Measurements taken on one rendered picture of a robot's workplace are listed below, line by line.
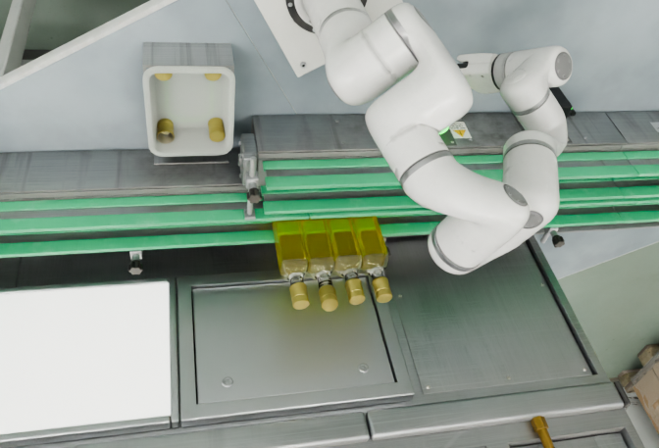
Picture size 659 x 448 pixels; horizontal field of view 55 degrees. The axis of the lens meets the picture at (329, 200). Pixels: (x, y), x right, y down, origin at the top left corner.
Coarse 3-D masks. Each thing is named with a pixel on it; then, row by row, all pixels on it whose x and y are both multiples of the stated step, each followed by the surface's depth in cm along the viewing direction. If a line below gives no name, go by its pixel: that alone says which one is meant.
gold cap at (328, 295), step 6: (324, 288) 128; (330, 288) 128; (324, 294) 127; (330, 294) 126; (324, 300) 125; (330, 300) 125; (336, 300) 126; (324, 306) 126; (330, 306) 126; (336, 306) 126
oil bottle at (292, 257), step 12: (276, 228) 137; (288, 228) 136; (300, 228) 137; (276, 240) 138; (288, 240) 134; (300, 240) 134; (288, 252) 132; (300, 252) 132; (288, 264) 130; (300, 264) 130; (288, 276) 131
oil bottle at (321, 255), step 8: (304, 224) 138; (312, 224) 138; (320, 224) 138; (304, 232) 137; (312, 232) 136; (320, 232) 137; (328, 232) 137; (312, 240) 135; (320, 240) 135; (328, 240) 135; (312, 248) 133; (320, 248) 134; (328, 248) 134; (312, 256) 132; (320, 256) 132; (328, 256) 132; (312, 264) 131; (320, 264) 131; (328, 264) 131; (312, 272) 132; (320, 272) 131; (328, 272) 132
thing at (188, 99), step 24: (144, 72) 119; (168, 72) 119; (192, 72) 120; (216, 72) 121; (144, 96) 122; (168, 96) 131; (192, 96) 133; (216, 96) 134; (192, 120) 137; (168, 144) 135; (192, 144) 136; (216, 144) 137
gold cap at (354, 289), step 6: (348, 282) 130; (354, 282) 130; (360, 282) 131; (348, 288) 130; (354, 288) 129; (360, 288) 129; (348, 294) 129; (354, 294) 128; (360, 294) 128; (354, 300) 129; (360, 300) 129
